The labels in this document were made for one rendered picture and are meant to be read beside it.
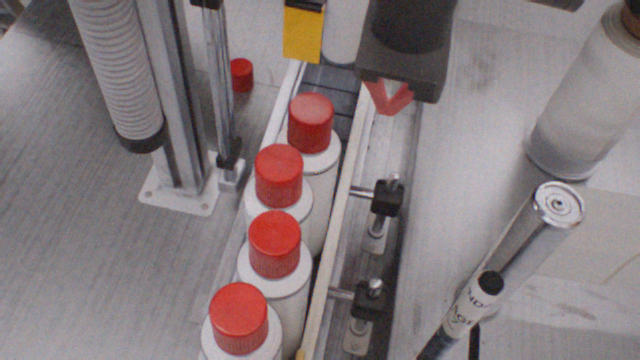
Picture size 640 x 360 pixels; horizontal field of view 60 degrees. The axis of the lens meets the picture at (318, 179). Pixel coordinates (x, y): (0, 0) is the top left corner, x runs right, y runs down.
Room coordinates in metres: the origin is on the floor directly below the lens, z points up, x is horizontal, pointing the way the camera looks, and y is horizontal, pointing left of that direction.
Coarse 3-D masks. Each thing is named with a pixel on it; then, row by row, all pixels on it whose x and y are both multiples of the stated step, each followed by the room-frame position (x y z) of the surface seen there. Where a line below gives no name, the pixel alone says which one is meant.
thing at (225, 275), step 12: (288, 72) 0.41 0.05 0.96; (288, 84) 0.39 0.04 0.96; (288, 96) 0.38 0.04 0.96; (276, 108) 0.36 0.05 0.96; (276, 120) 0.34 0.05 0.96; (276, 132) 0.33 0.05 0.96; (264, 144) 0.31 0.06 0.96; (240, 216) 0.23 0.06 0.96; (240, 228) 0.22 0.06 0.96; (240, 240) 0.21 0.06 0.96; (228, 252) 0.20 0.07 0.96; (228, 264) 0.19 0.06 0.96; (216, 276) 0.17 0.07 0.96; (228, 276) 0.18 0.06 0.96; (216, 288) 0.16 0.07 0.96; (204, 312) 0.14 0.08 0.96
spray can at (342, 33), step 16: (336, 0) 0.51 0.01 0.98; (352, 0) 0.51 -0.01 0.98; (368, 0) 0.53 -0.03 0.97; (336, 16) 0.51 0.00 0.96; (352, 16) 0.51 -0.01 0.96; (336, 32) 0.51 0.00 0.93; (352, 32) 0.51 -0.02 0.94; (336, 48) 0.51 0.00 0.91; (352, 48) 0.51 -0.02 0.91; (336, 64) 0.51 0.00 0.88; (352, 64) 0.52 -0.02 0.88
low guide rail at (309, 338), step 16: (368, 96) 0.43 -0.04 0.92; (352, 128) 0.38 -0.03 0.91; (352, 144) 0.36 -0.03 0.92; (352, 160) 0.34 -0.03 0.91; (352, 176) 0.32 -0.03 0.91; (336, 208) 0.28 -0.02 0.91; (336, 224) 0.26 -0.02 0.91; (336, 240) 0.25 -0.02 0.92; (320, 272) 0.21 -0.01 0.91; (320, 288) 0.20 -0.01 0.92; (320, 304) 0.18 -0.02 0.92; (320, 320) 0.17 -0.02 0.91; (304, 336) 0.15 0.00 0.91
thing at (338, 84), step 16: (320, 64) 0.51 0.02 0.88; (304, 80) 0.48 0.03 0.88; (320, 80) 0.48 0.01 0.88; (336, 80) 0.49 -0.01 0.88; (352, 80) 0.49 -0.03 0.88; (336, 96) 0.46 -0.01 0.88; (352, 96) 0.46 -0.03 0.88; (336, 112) 0.43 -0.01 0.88; (352, 112) 0.44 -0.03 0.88; (336, 128) 0.41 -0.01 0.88; (336, 176) 0.34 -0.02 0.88; (336, 192) 0.32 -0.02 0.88; (320, 256) 0.24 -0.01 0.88
